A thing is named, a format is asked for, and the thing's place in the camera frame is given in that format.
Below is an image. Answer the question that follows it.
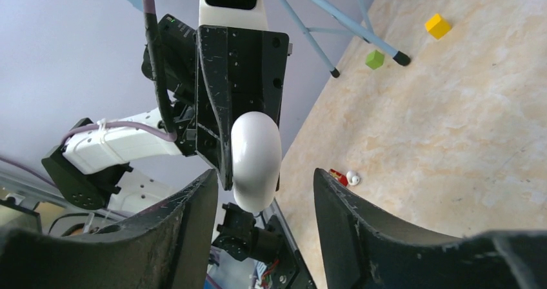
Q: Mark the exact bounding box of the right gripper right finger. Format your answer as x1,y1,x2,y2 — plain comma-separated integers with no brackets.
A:
313,168,546,288

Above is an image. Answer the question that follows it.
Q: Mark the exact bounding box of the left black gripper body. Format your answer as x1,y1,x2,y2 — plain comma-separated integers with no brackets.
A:
195,25,290,190

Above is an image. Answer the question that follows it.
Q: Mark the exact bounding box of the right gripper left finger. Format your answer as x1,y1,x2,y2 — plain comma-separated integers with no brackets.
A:
1,170,218,288

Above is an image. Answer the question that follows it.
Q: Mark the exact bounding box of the white earbud charging case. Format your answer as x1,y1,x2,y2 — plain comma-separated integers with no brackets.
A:
231,112,282,213

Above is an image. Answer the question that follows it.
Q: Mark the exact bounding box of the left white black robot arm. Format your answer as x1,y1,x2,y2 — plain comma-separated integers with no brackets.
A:
42,15,290,213

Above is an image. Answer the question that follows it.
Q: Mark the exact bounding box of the white earbud near owl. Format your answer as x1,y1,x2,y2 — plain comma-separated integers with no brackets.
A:
346,170,361,186

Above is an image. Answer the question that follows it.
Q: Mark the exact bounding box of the red owl toy block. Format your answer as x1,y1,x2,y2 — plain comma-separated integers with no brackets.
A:
329,169,348,187

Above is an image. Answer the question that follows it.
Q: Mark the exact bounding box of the light blue tripod stand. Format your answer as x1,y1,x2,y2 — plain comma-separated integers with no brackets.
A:
95,0,412,79

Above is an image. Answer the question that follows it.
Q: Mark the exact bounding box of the small green block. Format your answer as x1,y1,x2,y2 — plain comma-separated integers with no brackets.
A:
365,50,384,70

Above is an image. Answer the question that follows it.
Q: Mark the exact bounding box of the small yellow cube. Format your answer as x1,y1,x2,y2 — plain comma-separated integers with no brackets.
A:
424,14,452,40

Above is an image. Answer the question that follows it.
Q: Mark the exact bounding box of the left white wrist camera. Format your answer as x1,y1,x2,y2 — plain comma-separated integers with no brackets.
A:
198,0,268,31

